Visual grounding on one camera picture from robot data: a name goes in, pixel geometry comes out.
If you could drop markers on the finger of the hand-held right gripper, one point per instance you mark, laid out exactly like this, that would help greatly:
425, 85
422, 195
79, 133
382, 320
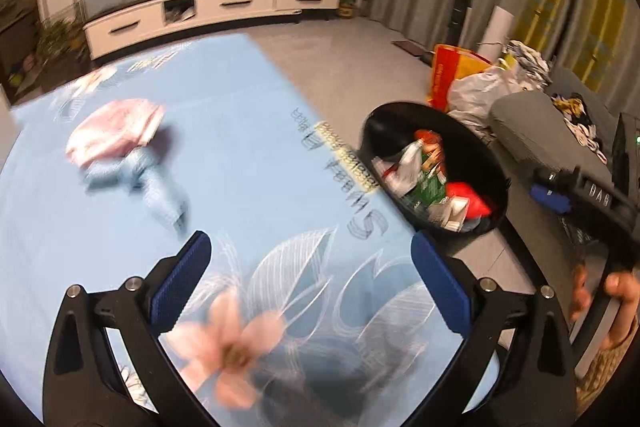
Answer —
550, 199

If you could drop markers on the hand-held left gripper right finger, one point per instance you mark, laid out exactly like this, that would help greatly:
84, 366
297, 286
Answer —
440, 282

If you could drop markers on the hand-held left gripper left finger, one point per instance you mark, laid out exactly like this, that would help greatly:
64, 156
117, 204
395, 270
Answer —
182, 279

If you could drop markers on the white medicine box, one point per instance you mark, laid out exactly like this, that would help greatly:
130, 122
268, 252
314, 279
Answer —
455, 214

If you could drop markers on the red snack packet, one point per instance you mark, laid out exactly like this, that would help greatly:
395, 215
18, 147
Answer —
467, 199

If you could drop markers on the dark green snack packet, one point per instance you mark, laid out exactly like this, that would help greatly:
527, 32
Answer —
427, 187

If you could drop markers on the blue jeans garment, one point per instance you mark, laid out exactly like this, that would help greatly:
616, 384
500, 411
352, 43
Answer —
150, 187

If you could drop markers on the pink cloth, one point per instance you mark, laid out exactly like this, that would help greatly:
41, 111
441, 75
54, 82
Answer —
115, 129

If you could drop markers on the black trash bin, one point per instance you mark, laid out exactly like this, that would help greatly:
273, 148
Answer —
395, 122

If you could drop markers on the person's right forearm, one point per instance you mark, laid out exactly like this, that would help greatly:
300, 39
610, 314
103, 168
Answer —
600, 377

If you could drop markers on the person's right hand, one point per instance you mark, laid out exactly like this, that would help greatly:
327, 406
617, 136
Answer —
622, 297

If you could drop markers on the grey sofa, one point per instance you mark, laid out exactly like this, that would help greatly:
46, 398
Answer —
530, 122

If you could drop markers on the black white patterned garment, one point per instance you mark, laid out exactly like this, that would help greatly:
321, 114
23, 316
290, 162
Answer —
527, 59
580, 122

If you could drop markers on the white plastic bag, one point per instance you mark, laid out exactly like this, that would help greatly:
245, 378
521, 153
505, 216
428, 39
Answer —
480, 92

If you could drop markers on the yellow red shopping bag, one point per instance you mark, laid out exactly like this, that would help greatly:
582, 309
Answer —
445, 72

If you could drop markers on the white paper roll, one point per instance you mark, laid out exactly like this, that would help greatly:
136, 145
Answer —
500, 27

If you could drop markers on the blue floral tablecloth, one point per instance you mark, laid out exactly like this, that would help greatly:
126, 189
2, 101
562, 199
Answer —
250, 107

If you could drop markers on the dark floor mat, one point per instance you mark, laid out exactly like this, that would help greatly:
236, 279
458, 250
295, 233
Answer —
411, 48

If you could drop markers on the bushy potted plants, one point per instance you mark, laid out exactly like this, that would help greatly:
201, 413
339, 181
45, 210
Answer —
57, 39

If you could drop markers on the white tv cabinet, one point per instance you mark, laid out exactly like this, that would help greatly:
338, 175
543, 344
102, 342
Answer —
235, 2

